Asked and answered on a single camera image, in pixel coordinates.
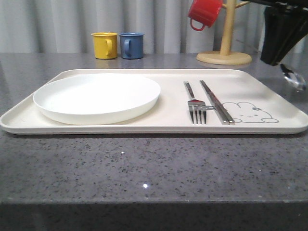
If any white round plate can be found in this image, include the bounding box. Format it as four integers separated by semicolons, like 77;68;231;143
33;73;161;125

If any yellow mug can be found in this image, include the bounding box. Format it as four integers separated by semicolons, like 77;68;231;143
91;32;118;59

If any blue mug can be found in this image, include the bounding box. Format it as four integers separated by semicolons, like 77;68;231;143
119;32;144;59

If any red mug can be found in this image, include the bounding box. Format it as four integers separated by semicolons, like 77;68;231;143
188;0;223;31

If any silver metal fork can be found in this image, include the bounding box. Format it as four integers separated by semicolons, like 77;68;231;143
184;81;206;125

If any wooden mug tree stand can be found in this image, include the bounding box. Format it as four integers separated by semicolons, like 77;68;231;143
196;0;252;65

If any silver metal spoon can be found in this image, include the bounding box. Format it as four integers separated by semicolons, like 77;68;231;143
280;63;307;91

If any grey window curtain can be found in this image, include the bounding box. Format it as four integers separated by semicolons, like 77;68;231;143
0;0;308;54

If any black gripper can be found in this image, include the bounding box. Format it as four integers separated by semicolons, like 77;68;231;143
251;0;308;66

